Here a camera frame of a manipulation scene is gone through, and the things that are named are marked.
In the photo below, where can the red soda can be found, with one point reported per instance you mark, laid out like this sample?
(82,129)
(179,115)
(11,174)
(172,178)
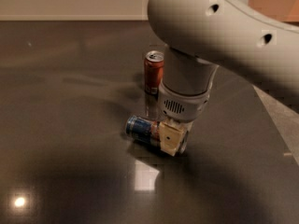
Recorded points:
(153,71)

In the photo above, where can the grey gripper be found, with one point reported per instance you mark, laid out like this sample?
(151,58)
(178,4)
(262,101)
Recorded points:
(183,106)

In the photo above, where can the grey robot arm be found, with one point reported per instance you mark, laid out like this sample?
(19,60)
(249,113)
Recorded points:
(202,35)

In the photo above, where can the blue silver redbull can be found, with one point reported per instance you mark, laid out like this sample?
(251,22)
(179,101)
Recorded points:
(147,131)

